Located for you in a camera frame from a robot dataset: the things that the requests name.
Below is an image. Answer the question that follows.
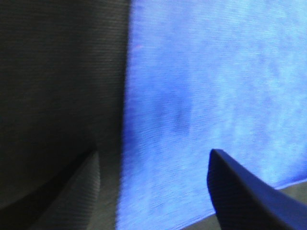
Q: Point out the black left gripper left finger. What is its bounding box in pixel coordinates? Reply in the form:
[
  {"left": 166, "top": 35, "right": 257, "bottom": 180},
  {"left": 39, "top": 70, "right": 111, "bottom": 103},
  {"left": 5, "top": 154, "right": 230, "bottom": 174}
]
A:
[{"left": 0, "top": 151, "right": 100, "bottom": 230}]

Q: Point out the blue microfiber towel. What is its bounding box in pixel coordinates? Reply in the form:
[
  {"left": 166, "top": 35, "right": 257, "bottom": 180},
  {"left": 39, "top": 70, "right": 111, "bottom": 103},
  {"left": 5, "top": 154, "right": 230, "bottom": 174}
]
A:
[{"left": 116, "top": 0, "right": 307, "bottom": 230}]

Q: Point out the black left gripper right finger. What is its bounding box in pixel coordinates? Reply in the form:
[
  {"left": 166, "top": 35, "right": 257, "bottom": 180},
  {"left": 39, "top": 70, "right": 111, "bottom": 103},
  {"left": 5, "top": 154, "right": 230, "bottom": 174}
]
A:
[{"left": 207, "top": 149, "right": 307, "bottom": 230}]

